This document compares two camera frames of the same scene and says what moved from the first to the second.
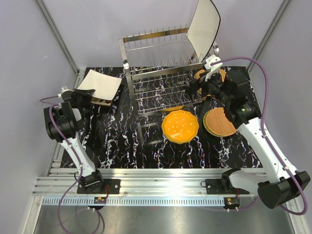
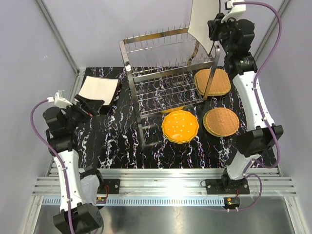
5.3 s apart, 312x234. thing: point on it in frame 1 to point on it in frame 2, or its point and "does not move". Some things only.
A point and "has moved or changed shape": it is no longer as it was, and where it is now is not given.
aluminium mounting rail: (62, 182) does not move
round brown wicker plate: (216, 123) does not move
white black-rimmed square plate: (106, 86) has moved or changed shape
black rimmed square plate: (203, 27) has moved or changed shape
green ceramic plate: (179, 142) does not move
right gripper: (197, 84) to (215, 25)
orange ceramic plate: (180, 126) does not move
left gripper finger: (87, 92) to (94, 105)
